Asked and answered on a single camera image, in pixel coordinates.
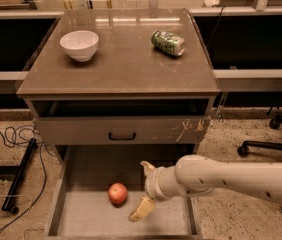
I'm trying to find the open middle drawer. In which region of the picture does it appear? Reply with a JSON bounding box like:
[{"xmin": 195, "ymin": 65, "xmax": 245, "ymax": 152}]
[{"xmin": 45, "ymin": 145, "xmax": 203, "ymax": 240}]

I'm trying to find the blue cable on floor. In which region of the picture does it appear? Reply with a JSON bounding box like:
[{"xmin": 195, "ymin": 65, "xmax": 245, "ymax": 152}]
[{"xmin": 0, "ymin": 82, "xmax": 57, "ymax": 240}]

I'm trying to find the grey drawer cabinet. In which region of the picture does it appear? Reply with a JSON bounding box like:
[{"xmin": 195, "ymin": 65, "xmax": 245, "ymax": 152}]
[{"xmin": 16, "ymin": 8, "xmax": 221, "ymax": 165}]

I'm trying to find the top drawer with black handle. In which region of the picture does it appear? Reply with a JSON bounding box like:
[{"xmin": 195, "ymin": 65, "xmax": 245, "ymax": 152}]
[{"xmin": 34, "ymin": 116, "xmax": 211, "ymax": 145}]

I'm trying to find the white ceramic bowl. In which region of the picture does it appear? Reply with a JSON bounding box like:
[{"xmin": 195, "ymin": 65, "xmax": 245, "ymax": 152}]
[{"xmin": 60, "ymin": 30, "xmax": 99, "ymax": 62}]

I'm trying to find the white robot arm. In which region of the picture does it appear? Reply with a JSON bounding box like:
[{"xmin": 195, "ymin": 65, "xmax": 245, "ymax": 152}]
[{"xmin": 129, "ymin": 155, "xmax": 282, "ymax": 222}]

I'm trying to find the green soda can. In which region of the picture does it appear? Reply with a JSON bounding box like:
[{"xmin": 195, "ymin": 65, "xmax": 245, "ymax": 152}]
[{"xmin": 151, "ymin": 30, "xmax": 186, "ymax": 57}]

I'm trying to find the black table leg with caster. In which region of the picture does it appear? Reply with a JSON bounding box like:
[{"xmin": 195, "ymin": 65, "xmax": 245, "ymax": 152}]
[{"xmin": 0, "ymin": 138, "xmax": 38, "ymax": 214}]

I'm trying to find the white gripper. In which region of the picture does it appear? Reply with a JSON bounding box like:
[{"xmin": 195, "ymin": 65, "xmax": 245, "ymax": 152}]
[{"xmin": 128, "ymin": 161, "xmax": 179, "ymax": 222}]

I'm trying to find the red apple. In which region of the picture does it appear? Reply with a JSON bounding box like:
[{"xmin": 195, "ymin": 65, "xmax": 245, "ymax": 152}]
[{"xmin": 108, "ymin": 183, "xmax": 128, "ymax": 205}]

